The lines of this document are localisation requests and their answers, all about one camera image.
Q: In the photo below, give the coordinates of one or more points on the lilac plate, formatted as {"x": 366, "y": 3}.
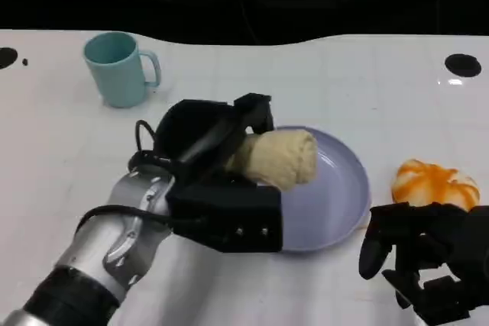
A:
{"x": 332, "y": 196}

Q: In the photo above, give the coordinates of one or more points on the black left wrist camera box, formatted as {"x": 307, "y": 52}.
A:
{"x": 237, "y": 219}

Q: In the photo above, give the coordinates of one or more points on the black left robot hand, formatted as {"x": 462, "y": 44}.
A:
{"x": 198, "y": 131}

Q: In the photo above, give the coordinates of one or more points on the orange and white bread roll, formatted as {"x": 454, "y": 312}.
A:
{"x": 431, "y": 184}

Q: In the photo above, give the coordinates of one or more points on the pale green mug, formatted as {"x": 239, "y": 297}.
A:
{"x": 114, "y": 74}

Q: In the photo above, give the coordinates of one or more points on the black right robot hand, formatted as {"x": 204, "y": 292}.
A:
{"x": 431, "y": 257}

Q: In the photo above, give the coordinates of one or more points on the beige towel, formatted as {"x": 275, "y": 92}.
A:
{"x": 282, "y": 158}

